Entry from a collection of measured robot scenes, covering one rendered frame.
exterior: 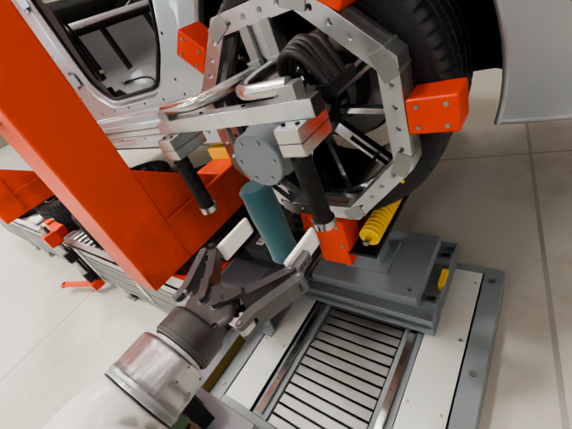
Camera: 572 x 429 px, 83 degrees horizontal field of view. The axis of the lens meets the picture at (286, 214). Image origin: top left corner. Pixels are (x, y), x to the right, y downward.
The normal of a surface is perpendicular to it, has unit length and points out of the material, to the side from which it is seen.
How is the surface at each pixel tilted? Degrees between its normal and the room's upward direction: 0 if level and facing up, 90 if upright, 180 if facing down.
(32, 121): 90
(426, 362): 0
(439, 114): 90
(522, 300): 0
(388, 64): 90
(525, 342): 0
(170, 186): 90
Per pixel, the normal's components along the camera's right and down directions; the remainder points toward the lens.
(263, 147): -0.53, 0.63
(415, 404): -0.34, -0.77
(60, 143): 0.78, 0.09
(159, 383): 0.45, -0.36
